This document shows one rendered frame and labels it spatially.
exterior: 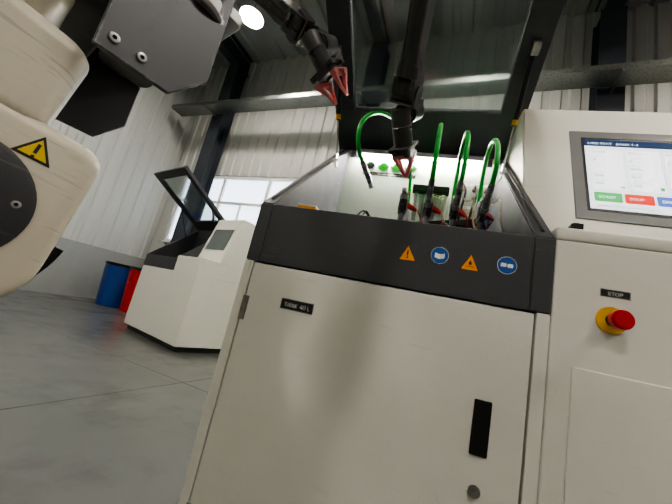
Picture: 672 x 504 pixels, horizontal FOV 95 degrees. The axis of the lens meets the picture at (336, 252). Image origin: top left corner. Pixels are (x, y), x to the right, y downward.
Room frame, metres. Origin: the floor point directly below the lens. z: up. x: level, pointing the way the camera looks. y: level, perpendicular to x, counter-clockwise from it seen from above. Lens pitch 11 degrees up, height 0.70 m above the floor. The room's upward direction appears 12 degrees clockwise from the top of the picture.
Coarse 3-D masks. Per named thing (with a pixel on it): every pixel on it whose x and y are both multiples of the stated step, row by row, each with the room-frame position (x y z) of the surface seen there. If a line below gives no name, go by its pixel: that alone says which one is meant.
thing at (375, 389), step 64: (256, 320) 0.78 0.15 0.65; (320, 320) 0.74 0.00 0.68; (384, 320) 0.70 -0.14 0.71; (448, 320) 0.66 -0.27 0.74; (512, 320) 0.63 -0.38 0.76; (256, 384) 0.77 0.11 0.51; (320, 384) 0.73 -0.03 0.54; (384, 384) 0.69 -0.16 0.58; (448, 384) 0.66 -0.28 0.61; (512, 384) 0.62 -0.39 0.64; (256, 448) 0.76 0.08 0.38; (320, 448) 0.72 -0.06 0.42; (384, 448) 0.68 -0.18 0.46; (448, 448) 0.65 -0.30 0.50; (512, 448) 0.62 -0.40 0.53
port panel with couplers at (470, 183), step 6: (468, 180) 1.16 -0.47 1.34; (474, 180) 1.15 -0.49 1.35; (486, 180) 1.14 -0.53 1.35; (468, 186) 1.16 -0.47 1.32; (474, 186) 1.15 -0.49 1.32; (486, 186) 1.14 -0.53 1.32; (462, 192) 1.16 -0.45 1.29; (468, 192) 1.16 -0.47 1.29; (474, 192) 1.15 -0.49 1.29; (468, 198) 1.16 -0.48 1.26; (468, 204) 1.16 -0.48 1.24; (468, 210) 1.15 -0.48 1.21
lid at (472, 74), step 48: (336, 0) 0.87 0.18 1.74; (384, 0) 0.84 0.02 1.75; (480, 0) 0.77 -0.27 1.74; (528, 0) 0.74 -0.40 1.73; (384, 48) 0.96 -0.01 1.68; (432, 48) 0.91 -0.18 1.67; (480, 48) 0.87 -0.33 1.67; (528, 48) 0.82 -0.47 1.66; (336, 96) 1.14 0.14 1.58; (384, 96) 1.10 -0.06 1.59; (432, 96) 1.04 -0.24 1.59; (480, 96) 0.99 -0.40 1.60; (528, 96) 0.93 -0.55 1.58; (384, 144) 1.25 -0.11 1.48; (432, 144) 1.18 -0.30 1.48; (480, 144) 1.12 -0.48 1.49
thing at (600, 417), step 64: (576, 128) 0.89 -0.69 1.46; (640, 128) 0.84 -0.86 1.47; (576, 256) 0.60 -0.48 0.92; (640, 256) 0.57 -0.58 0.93; (576, 320) 0.60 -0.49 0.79; (640, 320) 0.57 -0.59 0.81; (576, 384) 0.59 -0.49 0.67; (640, 384) 0.56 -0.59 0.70; (576, 448) 0.59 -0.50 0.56; (640, 448) 0.56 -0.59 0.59
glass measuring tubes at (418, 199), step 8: (416, 184) 1.18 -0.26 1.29; (416, 192) 1.19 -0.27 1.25; (424, 192) 1.18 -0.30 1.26; (440, 192) 1.15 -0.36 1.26; (448, 192) 1.14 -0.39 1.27; (416, 200) 1.18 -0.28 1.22; (424, 200) 1.17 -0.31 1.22; (440, 200) 1.16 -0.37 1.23; (416, 208) 1.19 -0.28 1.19; (440, 208) 1.16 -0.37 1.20; (408, 216) 1.21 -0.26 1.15; (416, 216) 1.20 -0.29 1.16; (432, 216) 1.17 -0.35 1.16; (440, 216) 1.16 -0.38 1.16
